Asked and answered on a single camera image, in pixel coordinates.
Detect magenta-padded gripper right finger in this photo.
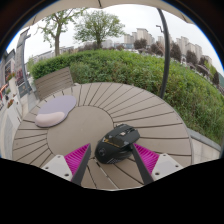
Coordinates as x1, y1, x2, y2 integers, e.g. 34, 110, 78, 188
129, 143, 184, 186

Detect green hedge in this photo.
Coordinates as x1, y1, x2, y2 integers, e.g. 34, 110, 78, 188
29, 49, 224, 145

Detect round bushy green tree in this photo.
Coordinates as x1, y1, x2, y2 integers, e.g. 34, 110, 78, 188
73, 9, 126, 51

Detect lilac mouse pad with wrist rest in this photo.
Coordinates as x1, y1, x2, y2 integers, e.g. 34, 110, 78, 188
34, 94, 78, 129

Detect grey slatted outdoor chair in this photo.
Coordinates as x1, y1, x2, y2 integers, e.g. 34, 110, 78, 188
33, 66, 76, 101

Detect beige umbrella canopy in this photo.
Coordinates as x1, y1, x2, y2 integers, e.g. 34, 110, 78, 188
23, 0, 195, 28

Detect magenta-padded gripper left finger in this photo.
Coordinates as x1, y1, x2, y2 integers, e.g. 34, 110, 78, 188
41, 143, 92, 187

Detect black computer mouse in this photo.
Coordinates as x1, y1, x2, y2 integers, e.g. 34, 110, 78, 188
94, 123, 141, 165

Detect black curved umbrella pole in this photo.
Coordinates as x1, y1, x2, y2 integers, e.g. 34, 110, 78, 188
156, 8, 172, 100

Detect dark display sign board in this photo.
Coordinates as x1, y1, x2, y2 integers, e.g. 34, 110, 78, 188
14, 28, 33, 98

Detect white flower planter box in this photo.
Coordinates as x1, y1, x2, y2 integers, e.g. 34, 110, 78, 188
5, 98, 23, 132
7, 71, 20, 98

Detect sparse-leaved tree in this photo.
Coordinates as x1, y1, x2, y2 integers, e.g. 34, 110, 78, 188
37, 8, 86, 57

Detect group of beige apartment buildings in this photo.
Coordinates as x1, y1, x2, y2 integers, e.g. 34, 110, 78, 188
123, 27, 205, 62

